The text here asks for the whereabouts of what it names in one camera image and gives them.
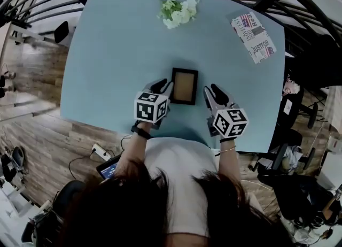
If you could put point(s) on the person's white shirt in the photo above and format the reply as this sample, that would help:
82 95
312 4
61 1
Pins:
181 176

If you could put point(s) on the black table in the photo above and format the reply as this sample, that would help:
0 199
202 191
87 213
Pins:
307 75

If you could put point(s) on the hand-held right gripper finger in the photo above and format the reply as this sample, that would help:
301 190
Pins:
221 97
209 99

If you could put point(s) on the black picture frame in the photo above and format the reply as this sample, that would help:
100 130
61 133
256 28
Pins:
184 85

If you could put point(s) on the printed flag card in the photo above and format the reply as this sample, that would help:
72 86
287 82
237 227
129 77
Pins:
253 37

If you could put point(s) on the blue screen phone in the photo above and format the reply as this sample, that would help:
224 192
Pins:
108 171

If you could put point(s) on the grey garment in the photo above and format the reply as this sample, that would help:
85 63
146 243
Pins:
294 157

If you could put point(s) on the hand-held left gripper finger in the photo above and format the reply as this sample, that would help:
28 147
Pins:
169 89
157 85

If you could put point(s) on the white card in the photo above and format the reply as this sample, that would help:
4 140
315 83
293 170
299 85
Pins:
288 107

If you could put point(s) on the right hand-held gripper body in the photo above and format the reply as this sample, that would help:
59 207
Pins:
227 123

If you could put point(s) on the person's right forearm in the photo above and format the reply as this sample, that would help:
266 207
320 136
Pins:
228 163

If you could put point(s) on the person's left forearm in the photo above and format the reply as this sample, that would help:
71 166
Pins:
133 152

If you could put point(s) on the pale plush toy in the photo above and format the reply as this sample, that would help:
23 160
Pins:
292 88

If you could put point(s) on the black office chair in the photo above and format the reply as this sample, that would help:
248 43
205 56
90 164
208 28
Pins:
279 157

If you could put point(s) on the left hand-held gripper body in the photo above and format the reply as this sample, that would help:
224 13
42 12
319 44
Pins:
145 109

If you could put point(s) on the black oval seat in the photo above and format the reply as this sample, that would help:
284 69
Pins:
61 32

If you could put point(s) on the black wristband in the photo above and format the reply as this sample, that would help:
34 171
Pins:
141 133

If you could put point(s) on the white artificial flower bunch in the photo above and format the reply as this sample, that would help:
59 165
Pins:
176 16

